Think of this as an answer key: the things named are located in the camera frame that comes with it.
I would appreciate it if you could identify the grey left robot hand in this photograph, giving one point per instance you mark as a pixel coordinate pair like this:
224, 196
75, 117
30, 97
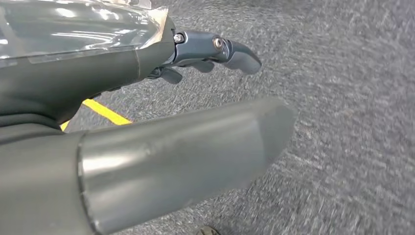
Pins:
146, 162

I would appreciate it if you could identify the yellow floor tape square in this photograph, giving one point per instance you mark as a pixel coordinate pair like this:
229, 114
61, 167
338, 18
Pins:
107, 113

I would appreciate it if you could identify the dark olive floor object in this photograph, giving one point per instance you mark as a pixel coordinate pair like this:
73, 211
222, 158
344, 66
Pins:
207, 231

